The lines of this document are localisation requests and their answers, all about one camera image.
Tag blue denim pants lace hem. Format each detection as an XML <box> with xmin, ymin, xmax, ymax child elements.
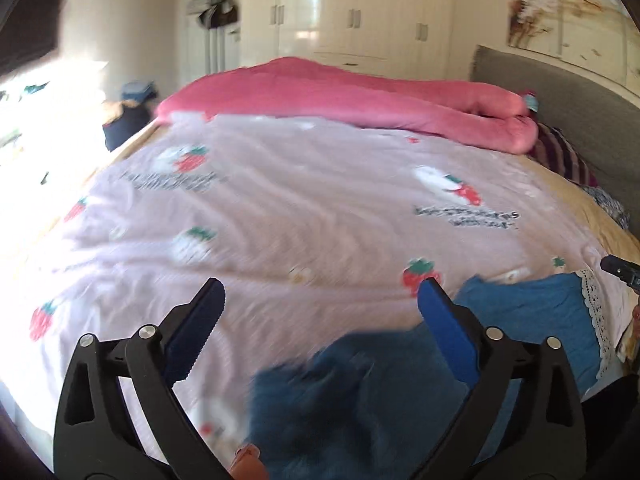
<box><xmin>248</xmin><ymin>270</ymin><xmax>601</xmax><ymax>479</ymax></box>

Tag left hand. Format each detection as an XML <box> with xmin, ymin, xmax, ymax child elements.
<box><xmin>229</xmin><ymin>443</ymin><xmax>269</xmax><ymax>480</ymax></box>

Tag tan blanket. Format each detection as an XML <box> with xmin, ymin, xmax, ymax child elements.
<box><xmin>516</xmin><ymin>156</ymin><xmax>640</xmax><ymax>263</ymax></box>

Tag striped dark pillow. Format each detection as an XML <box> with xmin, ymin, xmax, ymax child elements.
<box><xmin>527</xmin><ymin>122</ymin><xmax>598</xmax><ymax>188</ymax></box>

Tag grey padded headboard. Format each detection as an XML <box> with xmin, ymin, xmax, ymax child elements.
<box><xmin>471</xmin><ymin>46</ymin><xmax>640</xmax><ymax>235</ymax></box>

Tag pink strawberry print bedsheet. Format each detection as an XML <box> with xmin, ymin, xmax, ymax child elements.
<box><xmin>0</xmin><ymin>112</ymin><xmax>637</xmax><ymax>466</ymax></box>

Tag white glossy wardrobe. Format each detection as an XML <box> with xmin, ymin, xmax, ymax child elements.
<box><xmin>241</xmin><ymin>0</ymin><xmax>454</xmax><ymax>80</ymax></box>

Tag pink folded quilt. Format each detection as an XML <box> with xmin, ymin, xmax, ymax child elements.
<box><xmin>156</xmin><ymin>56</ymin><xmax>538</xmax><ymax>155</ymax></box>

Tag white door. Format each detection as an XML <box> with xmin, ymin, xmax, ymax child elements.
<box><xmin>178</xmin><ymin>0</ymin><xmax>241</xmax><ymax>86</ymax></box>

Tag bags hanging on door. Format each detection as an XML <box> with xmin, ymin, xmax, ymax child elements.
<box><xmin>186</xmin><ymin>0</ymin><xmax>240</xmax><ymax>30</ymax></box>

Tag floral wall painting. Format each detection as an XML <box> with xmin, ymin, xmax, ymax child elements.
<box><xmin>508</xmin><ymin>0</ymin><xmax>639</xmax><ymax>94</ymax></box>

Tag black wall television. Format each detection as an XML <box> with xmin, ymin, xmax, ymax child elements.
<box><xmin>1</xmin><ymin>0</ymin><xmax>66</xmax><ymax>77</ymax></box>

